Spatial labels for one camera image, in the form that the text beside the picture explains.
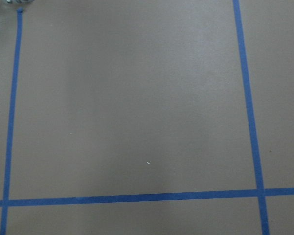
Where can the aluminium frame post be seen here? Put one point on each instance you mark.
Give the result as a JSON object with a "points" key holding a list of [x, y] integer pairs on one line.
{"points": [[16, 2]]}

